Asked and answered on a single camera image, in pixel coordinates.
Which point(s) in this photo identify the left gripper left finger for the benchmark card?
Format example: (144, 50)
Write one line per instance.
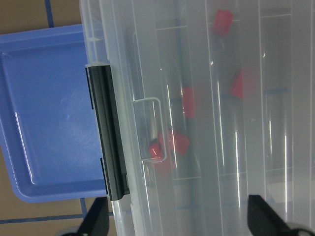
(96, 222)

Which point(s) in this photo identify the clear plastic box lid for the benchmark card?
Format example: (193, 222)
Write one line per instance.
(263, 144)

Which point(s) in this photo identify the black box latch handle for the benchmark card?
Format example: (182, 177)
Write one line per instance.
(103, 102)

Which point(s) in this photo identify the red block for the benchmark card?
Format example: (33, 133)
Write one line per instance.
(156, 148)
(241, 84)
(188, 102)
(222, 22)
(178, 142)

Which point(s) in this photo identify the blue plastic tray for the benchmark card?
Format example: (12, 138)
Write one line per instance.
(48, 131)

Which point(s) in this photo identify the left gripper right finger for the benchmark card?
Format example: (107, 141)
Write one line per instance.
(262, 220)

